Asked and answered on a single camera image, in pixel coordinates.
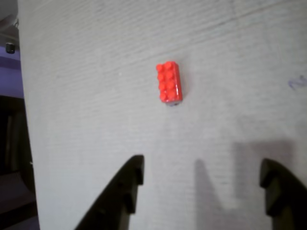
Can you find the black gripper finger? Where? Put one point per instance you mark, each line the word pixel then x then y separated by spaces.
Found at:
pixel 115 198
pixel 287 198

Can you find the red lego block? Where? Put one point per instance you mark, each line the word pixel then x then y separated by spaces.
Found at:
pixel 169 81

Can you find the brown cardboard sheet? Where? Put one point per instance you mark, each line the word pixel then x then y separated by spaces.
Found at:
pixel 96 95

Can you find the dark wooden furniture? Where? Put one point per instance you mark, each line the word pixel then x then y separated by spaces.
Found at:
pixel 12 167

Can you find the small black box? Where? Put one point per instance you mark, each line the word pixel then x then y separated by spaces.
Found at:
pixel 10 48

